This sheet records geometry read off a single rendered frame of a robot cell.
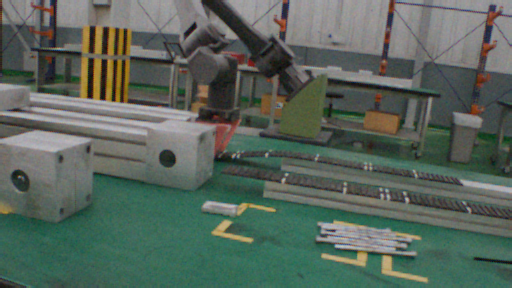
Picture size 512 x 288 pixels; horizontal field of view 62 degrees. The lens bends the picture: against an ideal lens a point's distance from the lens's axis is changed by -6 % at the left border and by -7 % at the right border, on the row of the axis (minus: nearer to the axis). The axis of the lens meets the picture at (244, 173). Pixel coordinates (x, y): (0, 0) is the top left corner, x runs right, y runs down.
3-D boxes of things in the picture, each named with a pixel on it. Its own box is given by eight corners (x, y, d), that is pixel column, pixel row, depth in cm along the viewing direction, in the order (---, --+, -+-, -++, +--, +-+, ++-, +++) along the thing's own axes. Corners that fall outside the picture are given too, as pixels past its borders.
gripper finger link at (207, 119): (191, 157, 93) (195, 111, 90) (202, 150, 99) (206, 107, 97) (223, 162, 91) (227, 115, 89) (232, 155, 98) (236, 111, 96)
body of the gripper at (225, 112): (196, 116, 92) (200, 80, 90) (211, 111, 101) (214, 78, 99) (227, 121, 90) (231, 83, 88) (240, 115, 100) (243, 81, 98)
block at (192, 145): (215, 173, 87) (220, 123, 84) (194, 191, 75) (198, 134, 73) (171, 166, 89) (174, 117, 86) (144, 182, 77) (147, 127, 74)
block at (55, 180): (101, 198, 67) (102, 136, 65) (56, 223, 57) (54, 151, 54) (46, 187, 69) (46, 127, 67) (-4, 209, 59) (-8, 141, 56)
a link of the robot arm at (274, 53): (298, 67, 139) (285, 78, 141) (277, 42, 139) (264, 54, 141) (292, 68, 131) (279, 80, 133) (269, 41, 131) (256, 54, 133)
